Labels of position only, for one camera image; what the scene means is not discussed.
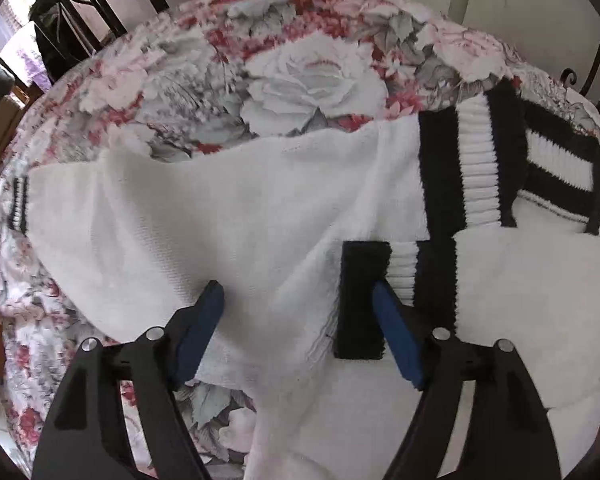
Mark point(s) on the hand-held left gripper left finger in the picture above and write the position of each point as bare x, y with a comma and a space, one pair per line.
202, 330

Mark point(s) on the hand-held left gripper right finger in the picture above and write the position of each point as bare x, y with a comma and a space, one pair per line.
395, 335

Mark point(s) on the white black-striped knit sweater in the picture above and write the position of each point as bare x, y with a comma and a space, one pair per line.
230, 220

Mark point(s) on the floral bedspread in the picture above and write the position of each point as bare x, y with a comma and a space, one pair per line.
310, 75

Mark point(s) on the brown wooden furniture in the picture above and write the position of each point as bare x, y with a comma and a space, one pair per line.
0, 120

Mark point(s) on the black round side table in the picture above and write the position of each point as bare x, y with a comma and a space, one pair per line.
100, 10

